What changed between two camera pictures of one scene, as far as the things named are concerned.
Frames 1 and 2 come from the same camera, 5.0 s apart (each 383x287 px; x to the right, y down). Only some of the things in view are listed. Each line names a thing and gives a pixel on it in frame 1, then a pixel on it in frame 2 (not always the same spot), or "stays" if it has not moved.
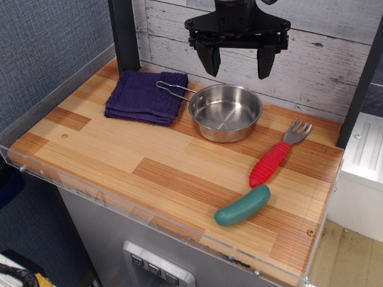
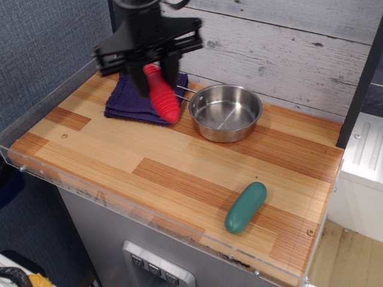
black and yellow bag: [17, 271] stays
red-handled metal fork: [269, 162] → [163, 95]
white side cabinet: [357, 200] stays
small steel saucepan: [222, 113] stays
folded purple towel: [151, 97] stays
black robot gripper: [237, 24] → [144, 36]
